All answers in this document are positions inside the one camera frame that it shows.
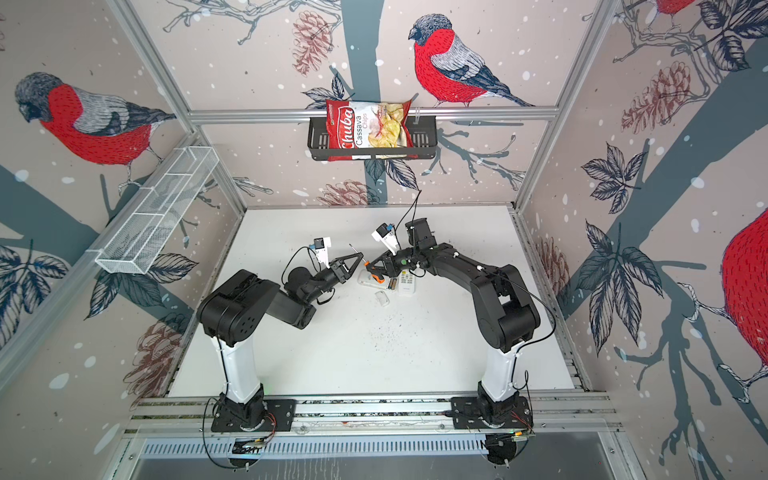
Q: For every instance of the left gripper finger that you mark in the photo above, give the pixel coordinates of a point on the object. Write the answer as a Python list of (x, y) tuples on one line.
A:
[(350, 261), (343, 272)]

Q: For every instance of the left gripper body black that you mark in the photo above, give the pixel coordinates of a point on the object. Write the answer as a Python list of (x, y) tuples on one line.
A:
[(324, 281)]

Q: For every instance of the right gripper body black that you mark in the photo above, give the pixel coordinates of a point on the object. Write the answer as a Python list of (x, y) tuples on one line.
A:
[(404, 260)]

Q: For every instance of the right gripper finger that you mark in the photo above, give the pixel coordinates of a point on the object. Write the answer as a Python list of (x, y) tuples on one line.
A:
[(379, 273), (383, 261)]

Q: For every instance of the white remote control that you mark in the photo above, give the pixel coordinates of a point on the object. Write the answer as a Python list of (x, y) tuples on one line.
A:
[(406, 283), (368, 280)]

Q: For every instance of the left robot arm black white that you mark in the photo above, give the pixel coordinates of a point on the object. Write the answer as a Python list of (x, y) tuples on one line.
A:
[(230, 316)]

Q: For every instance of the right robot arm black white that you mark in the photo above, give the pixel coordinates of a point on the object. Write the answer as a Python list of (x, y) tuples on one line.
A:
[(505, 312)]

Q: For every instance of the red cassava chips bag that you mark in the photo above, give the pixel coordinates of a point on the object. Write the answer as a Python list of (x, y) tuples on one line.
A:
[(364, 125)]

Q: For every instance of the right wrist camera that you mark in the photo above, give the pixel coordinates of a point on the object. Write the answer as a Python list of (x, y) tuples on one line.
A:
[(385, 234)]

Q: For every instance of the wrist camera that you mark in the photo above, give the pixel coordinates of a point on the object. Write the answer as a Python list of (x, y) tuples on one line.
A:
[(385, 234), (320, 247)]

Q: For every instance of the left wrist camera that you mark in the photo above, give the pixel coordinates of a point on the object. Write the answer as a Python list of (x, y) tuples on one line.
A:
[(320, 247)]

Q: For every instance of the black wall basket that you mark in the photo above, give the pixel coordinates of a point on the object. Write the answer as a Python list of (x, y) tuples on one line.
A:
[(422, 130)]

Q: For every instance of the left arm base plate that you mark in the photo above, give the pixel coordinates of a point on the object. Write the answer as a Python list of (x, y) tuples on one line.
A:
[(258, 415)]

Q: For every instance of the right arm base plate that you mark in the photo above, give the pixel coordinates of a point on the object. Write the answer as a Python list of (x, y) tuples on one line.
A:
[(479, 412)]

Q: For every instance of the white wire mesh shelf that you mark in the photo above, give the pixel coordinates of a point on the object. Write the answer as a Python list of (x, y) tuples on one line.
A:
[(142, 236)]

